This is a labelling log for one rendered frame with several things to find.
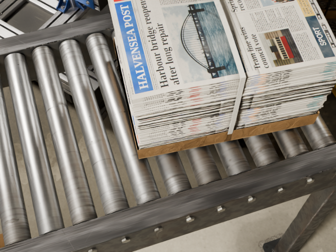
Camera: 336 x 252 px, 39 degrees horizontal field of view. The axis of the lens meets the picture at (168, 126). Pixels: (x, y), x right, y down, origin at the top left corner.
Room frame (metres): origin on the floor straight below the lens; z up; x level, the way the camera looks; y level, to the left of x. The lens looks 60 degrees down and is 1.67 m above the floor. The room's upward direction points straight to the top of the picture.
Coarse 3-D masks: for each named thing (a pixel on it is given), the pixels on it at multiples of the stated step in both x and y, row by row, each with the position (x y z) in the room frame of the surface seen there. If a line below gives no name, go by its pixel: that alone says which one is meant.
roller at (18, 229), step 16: (0, 80) 0.64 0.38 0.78; (0, 96) 0.59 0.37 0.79; (0, 112) 0.55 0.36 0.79; (0, 128) 0.51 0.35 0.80; (0, 144) 0.47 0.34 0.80; (0, 160) 0.43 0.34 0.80; (0, 176) 0.39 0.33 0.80; (16, 176) 0.40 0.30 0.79; (0, 192) 0.36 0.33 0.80; (16, 192) 0.36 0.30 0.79; (0, 208) 0.33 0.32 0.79; (16, 208) 0.33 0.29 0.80; (16, 224) 0.30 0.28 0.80; (16, 240) 0.27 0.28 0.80
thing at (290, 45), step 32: (256, 0) 0.64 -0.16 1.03; (288, 0) 0.64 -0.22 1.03; (256, 32) 0.57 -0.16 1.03; (288, 32) 0.57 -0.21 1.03; (320, 32) 0.57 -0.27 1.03; (288, 64) 0.50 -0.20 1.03; (320, 64) 0.50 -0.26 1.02; (256, 96) 0.48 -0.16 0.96; (288, 96) 0.49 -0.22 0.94; (320, 96) 0.52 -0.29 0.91
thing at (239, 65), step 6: (216, 0) 0.63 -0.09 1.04; (216, 6) 0.62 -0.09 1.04; (222, 12) 0.60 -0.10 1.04; (222, 18) 0.59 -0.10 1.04; (222, 24) 0.58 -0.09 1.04; (228, 30) 0.56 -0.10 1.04; (228, 36) 0.55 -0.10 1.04; (234, 42) 0.54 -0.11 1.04; (234, 48) 0.52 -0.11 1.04; (234, 54) 0.51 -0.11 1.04; (240, 60) 0.50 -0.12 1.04; (240, 66) 0.49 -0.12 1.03; (240, 72) 0.48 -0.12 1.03; (240, 78) 0.47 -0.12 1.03
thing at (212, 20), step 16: (208, 0) 0.65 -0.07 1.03; (224, 0) 0.65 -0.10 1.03; (208, 16) 0.61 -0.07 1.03; (208, 32) 0.57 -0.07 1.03; (224, 32) 0.57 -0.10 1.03; (240, 32) 0.57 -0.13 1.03; (224, 48) 0.53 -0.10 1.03; (240, 48) 0.53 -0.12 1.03; (224, 64) 0.50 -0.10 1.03; (256, 64) 0.50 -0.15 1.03; (256, 80) 0.48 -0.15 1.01; (224, 96) 0.47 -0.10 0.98; (224, 112) 0.47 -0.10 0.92; (240, 112) 0.48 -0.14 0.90; (224, 128) 0.47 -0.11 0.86; (240, 128) 0.48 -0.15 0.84
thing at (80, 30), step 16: (96, 16) 0.82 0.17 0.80; (32, 32) 0.77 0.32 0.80; (48, 32) 0.77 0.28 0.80; (64, 32) 0.77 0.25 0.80; (80, 32) 0.77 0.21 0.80; (96, 32) 0.77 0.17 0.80; (0, 48) 0.72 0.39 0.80; (16, 48) 0.72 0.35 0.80; (32, 48) 0.72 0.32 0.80; (112, 48) 0.78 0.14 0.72; (0, 64) 0.70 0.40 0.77; (32, 64) 0.72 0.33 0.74
